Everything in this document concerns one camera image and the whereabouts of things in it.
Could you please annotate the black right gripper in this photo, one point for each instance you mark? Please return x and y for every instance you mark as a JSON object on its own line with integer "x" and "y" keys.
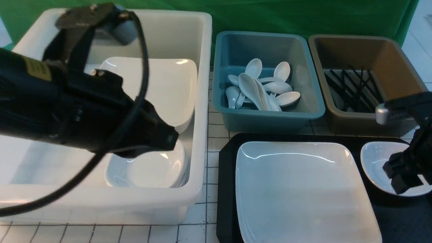
{"x": 404, "y": 168}

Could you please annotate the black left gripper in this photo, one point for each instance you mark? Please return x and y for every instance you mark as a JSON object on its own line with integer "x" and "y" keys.
{"x": 88, "y": 110}

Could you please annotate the white bowl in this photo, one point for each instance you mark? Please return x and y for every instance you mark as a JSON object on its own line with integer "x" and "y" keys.
{"x": 375, "y": 154}

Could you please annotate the large white square plate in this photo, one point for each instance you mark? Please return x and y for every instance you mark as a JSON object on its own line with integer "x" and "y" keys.
{"x": 302, "y": 192}

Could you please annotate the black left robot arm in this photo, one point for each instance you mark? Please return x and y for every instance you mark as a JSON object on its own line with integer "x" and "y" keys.
{"x": 48, "y": 101}

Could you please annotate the black serving tray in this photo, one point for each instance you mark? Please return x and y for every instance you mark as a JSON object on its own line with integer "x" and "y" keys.
{"x": 400, "y": 219}

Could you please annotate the stack of white plates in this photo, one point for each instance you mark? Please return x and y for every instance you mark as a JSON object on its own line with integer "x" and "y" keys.
{"x": 171, "y": 87}

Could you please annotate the black chopsticks in bin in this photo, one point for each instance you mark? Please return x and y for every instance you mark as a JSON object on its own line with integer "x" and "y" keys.
{"x": 353, "y": 90}

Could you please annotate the stack of white bowls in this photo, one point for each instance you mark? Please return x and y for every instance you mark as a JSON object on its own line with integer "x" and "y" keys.
{"x": 158, "y": 169}

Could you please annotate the large white plastic tub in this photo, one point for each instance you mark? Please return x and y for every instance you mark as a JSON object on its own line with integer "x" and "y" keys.
{"x": 30, "y": 169}

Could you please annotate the brown plastic bin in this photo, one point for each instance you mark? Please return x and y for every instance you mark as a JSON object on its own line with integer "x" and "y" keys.
{"x": 395, "y": 75}

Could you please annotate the green cloth backdrop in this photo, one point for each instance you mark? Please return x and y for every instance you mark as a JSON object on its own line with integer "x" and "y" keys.
{"x": 383, "y": 18}

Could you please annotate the white spoons in bin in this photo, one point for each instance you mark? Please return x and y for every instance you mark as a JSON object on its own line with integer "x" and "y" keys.
{"x": 267, "y": 94}

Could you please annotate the teal plastic bin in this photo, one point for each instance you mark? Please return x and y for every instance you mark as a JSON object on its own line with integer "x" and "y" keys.
{"x": 234, "y": 50}

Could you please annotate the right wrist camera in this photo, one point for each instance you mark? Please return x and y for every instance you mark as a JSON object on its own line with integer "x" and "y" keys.
{"x": 396, "y": 109}

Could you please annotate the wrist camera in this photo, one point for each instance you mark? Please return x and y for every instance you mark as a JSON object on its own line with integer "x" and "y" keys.
{"x": 396, "y": 109}
{"x": 79, "y": 28}

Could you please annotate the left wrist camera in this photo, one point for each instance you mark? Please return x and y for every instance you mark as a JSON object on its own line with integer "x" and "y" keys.
{"x": 79, "y": 28}

